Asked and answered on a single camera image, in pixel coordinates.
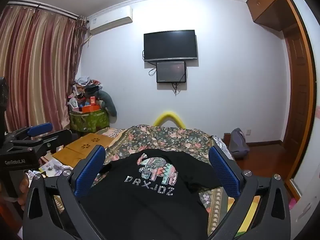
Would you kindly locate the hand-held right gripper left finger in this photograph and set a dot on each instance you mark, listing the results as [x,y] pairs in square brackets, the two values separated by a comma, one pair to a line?
[90,172]

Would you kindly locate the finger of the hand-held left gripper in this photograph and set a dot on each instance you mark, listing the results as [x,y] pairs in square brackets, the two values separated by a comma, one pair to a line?
[40,129]
[50,140]

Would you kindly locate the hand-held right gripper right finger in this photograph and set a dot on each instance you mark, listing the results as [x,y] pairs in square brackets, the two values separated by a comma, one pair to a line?
[223,172]

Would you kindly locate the black printed t-shirt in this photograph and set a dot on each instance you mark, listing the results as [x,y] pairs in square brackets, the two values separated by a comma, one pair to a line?
[140,212]

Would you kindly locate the pile of clothes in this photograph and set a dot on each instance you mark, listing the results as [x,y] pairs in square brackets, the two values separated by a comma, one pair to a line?
[83,87]

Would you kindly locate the person's left hand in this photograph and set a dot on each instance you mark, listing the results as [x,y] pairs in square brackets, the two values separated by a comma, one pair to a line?
[22,191]

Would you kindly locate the silver plastic bag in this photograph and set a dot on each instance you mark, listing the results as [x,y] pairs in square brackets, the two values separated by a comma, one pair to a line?
[223,147]

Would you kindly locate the printed paper sheet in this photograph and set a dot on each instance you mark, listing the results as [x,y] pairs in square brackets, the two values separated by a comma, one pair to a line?
[52,167]

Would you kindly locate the wooden lap desk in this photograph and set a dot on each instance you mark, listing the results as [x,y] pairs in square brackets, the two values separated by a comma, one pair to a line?
[82,145]

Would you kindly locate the grey backpack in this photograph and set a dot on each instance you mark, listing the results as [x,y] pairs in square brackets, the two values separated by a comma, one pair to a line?
[238,143]

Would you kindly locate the wooden bed footboard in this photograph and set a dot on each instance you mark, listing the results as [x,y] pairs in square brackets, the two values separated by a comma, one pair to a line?
[226,140]

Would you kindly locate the green floral storage bag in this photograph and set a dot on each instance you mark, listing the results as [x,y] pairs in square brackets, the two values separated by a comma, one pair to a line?
[87,122]

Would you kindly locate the striped bed sheet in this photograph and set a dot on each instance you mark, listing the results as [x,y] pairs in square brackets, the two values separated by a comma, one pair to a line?
[112,133]

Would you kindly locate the yellow green cloth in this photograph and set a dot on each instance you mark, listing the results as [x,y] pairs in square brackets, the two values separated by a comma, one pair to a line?
[250,212]

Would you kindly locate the orange box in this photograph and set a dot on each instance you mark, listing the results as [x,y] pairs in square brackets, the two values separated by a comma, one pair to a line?
[90,108]

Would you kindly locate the striped pink curtain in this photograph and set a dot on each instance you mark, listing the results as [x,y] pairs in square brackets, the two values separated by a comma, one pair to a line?
[37,67]

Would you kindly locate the grey stuffed toy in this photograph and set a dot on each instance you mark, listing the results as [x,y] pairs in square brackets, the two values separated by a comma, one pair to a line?
[110,103]

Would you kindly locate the floral blanket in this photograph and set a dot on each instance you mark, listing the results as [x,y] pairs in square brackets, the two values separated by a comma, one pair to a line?
[162,137]

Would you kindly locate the wooden door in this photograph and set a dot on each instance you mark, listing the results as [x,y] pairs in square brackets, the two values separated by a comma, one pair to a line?
[298,100]

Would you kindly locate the white air conditioner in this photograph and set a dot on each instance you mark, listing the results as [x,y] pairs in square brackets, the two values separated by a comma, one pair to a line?
[111,18]

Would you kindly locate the wooden overhead cabinet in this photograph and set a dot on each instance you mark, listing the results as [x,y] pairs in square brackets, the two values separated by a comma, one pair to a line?
[270,2]

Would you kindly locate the white wall socket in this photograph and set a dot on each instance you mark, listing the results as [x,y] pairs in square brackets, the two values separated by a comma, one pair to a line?
[248,132]

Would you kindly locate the small black wall monitor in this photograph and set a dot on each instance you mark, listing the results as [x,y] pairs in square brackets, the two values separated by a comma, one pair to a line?
[171,72]

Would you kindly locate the curtain rail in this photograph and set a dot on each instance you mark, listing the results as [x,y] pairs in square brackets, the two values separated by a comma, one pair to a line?
[50,8]

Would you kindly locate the black wall television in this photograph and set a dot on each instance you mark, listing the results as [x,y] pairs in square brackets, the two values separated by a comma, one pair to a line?
[170,45]

